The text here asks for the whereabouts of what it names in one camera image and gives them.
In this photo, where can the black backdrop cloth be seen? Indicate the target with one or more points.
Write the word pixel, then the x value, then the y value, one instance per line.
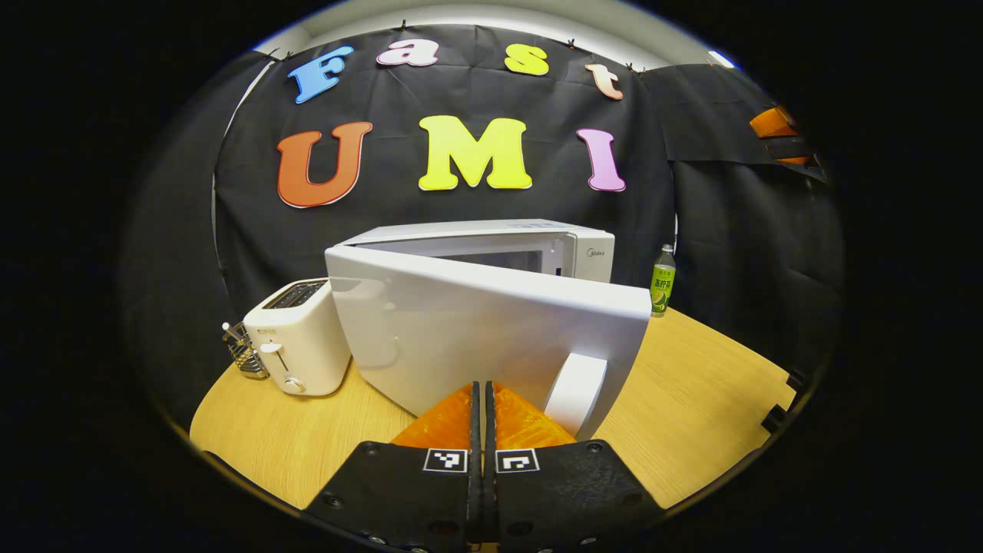
pixel 399 209

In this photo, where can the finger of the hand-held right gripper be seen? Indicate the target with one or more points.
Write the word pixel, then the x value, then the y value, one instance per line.
pixel 774 123
pixel 799 161

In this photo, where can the ceiling light panel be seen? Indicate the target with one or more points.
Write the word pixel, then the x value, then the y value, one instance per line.
pixel 722 59

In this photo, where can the green drink bottle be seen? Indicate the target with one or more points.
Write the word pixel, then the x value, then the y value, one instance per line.
pixel 662 288

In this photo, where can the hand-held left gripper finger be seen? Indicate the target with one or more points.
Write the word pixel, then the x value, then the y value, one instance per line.
pixel 475 430
pixel 489 430

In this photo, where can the white toaster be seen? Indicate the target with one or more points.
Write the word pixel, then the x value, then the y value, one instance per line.
pixel 307 346

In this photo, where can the white microwave oven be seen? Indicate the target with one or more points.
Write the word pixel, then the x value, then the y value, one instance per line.
pixel 461 330

